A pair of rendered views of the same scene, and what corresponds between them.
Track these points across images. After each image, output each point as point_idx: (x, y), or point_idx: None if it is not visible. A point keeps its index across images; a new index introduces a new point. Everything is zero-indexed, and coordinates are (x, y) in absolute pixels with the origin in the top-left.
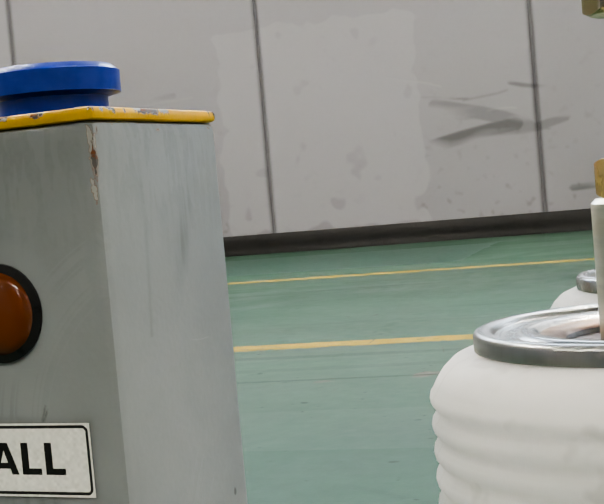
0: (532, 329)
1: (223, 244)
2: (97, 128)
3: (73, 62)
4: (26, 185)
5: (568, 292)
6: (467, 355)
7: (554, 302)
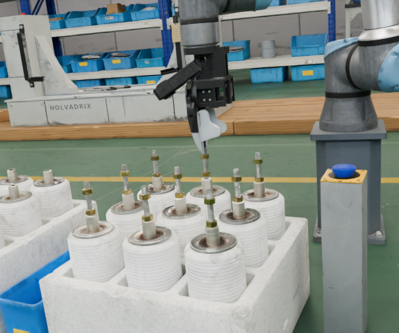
0: (272, 193)
1: (320, 201)
2: None
3: (336, 164)
4: None
5: (261, 217)
6: (279, 194)
7: (264, 218)
